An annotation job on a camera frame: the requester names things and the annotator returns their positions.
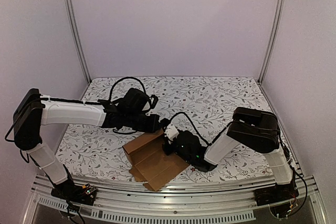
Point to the left aluminium frame post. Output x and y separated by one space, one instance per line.
77 41

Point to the aluminium frame post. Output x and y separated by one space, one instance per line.
77 41
271 41

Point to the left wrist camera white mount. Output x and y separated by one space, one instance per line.
150 104

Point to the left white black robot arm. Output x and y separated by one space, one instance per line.
36 110

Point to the floral patterned table mat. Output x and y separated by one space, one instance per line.
196 104

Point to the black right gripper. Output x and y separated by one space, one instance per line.
168 148

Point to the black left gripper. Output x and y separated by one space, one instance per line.
155 121

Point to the aluminium front rail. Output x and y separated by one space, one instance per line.
218 202

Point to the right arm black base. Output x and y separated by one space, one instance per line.
275 193

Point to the brown cardboard box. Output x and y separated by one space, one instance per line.
150 165

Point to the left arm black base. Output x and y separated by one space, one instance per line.
68 190

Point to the right aluminium frame post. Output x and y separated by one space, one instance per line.
271 41

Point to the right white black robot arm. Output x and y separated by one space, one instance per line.
255 129

